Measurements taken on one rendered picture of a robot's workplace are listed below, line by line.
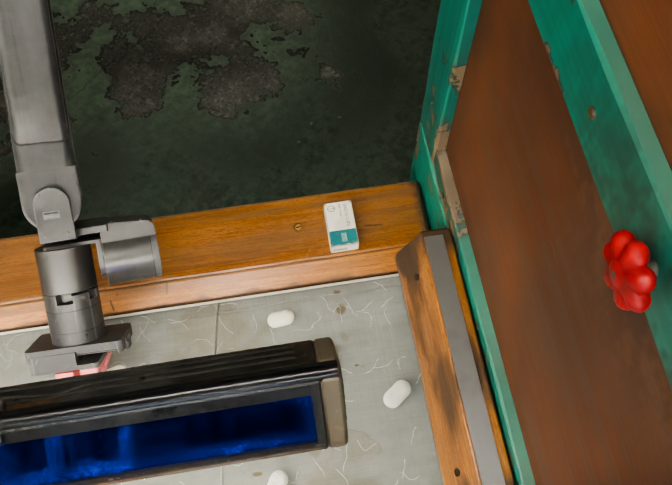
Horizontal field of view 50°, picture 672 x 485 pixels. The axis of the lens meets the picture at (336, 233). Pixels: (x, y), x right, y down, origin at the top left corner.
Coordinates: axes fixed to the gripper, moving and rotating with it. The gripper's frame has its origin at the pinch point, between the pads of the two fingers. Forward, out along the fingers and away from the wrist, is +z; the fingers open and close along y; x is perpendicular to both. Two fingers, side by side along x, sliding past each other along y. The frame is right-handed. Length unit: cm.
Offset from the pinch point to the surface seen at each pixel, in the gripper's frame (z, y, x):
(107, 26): -57, -17, 139
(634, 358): -15, 43, -39
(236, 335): -4.8, 16.4, 6.4
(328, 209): -18.0, 29.6, 10.5
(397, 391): 1.9, 34.2, -1.6
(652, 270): -22, 41, -46
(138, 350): -4.6, 4.6, 6.4
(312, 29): -50, 40, 133
